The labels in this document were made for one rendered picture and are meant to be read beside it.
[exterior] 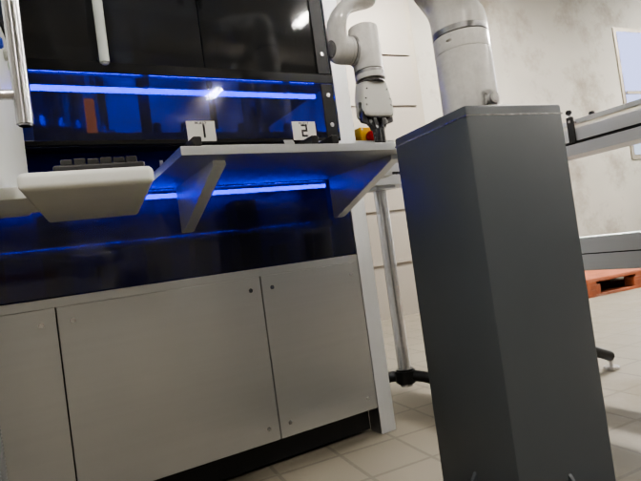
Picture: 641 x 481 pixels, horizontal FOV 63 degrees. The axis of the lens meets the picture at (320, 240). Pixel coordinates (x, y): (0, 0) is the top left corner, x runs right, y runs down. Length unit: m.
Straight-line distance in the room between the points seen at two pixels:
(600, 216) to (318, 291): 4.89
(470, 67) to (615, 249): 1.05
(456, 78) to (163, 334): 0.98
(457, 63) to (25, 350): 1.19
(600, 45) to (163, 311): 6.03
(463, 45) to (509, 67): 4.57
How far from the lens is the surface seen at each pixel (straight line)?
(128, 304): 1.47
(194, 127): 1.58
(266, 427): 1.63
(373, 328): 1.77
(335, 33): 1.50
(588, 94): 6.47
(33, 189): 0.91
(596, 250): 2.07
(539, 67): 6.04
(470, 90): 1.17
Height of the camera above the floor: 0.62
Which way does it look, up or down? 1 degrees up
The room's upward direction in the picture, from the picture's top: 8 degrees counter-clockwise
